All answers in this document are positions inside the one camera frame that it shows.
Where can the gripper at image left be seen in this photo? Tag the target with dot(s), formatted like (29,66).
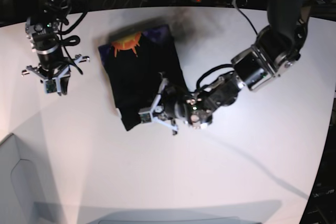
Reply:
(60,70)

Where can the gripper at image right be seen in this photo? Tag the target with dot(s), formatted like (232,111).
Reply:
(168,104)

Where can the black T-shirt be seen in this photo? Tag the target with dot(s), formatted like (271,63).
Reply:
(136,62)

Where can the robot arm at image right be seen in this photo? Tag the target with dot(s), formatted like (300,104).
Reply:
(276,48)

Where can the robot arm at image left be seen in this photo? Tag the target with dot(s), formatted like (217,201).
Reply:
(49,41)

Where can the black power strip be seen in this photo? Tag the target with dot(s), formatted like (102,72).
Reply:
(209,3)

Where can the white box at left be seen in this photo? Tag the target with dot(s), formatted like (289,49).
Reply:
(28,195)

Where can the wrist camera at image left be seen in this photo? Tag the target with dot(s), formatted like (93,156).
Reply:
(51,85)

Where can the wrist camera at image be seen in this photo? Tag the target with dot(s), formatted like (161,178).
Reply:
(145,117)
(51,85)

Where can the wrist camera at image right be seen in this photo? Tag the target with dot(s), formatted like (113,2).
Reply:
(145,117)

